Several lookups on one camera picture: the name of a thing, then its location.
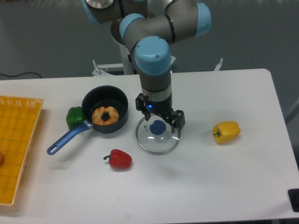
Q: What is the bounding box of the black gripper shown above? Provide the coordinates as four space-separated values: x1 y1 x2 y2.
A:
135 93 185 133

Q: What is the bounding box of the yellow toy bell pepper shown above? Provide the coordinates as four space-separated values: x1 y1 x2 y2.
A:
213 121 241 144

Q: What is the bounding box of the black cable on floor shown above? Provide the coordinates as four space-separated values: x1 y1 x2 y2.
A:
0 71 43 78

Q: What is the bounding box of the glass pot lid blue knob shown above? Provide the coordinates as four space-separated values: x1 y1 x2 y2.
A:
135 114 181 155

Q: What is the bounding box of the glazed toy donut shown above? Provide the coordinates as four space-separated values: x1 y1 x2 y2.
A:
92 106 119 126

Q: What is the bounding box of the black saucepan blue handle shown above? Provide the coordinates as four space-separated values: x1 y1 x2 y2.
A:
47 85 128 155

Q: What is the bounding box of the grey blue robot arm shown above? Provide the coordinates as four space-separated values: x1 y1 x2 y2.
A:
82 0 212 130

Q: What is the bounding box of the black device at table edge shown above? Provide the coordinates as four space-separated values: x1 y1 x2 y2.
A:
288 189 299 212

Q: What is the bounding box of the red toy bell pepper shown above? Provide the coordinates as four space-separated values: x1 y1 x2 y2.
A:
103 149 132 169

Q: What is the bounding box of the green toy bell pepper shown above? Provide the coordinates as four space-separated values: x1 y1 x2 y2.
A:
66 106 85 130

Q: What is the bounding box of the yellow woven basket tray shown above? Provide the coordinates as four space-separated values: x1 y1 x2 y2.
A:
0 95 43 206

